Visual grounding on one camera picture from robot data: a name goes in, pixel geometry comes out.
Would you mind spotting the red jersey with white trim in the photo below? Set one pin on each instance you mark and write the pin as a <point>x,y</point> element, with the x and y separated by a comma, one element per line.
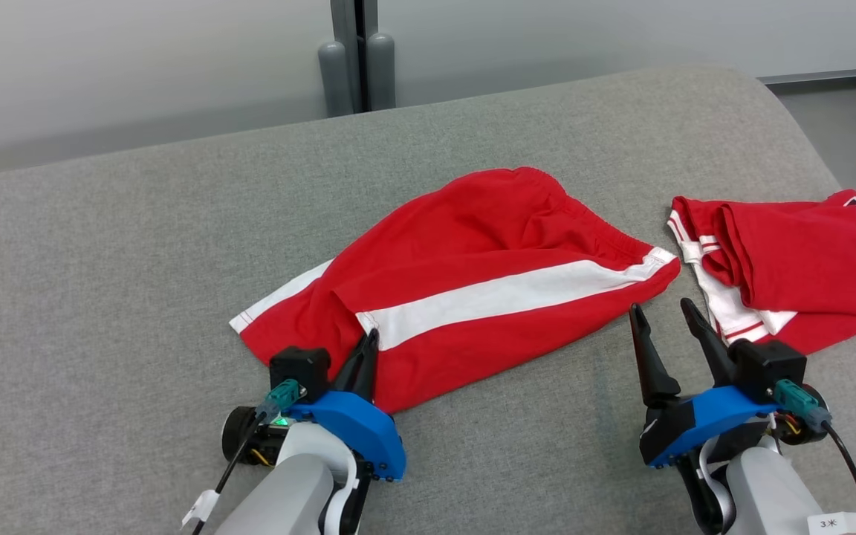
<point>792,260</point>

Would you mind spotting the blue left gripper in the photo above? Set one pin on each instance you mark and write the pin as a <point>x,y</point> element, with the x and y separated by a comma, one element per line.
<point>361,427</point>

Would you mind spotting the white-grey left robot arm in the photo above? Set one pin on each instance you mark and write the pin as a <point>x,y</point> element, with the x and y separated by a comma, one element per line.
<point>294,490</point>

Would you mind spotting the red shorts with white stripe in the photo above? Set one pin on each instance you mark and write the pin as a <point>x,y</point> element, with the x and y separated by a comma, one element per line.
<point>472,245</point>

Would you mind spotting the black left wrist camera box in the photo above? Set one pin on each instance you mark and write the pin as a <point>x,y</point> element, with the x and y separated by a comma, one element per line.
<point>302,368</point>

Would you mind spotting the grey baseboard strip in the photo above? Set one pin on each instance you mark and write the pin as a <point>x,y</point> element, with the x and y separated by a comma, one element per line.
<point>822,75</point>

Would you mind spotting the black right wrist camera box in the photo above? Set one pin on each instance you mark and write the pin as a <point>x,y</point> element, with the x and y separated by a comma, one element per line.
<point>766,360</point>

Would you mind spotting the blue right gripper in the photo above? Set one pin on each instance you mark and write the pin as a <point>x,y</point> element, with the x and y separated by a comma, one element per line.
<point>703,420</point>

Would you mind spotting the grey cylindrical post base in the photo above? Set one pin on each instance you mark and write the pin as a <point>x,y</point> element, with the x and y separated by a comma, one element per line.
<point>381,70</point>
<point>333,78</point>

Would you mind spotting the grey vertical door frame post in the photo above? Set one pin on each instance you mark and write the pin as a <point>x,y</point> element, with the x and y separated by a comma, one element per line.
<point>354,44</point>

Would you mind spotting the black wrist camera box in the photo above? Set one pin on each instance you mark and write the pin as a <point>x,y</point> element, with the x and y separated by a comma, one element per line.
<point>302,368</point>
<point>766,360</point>

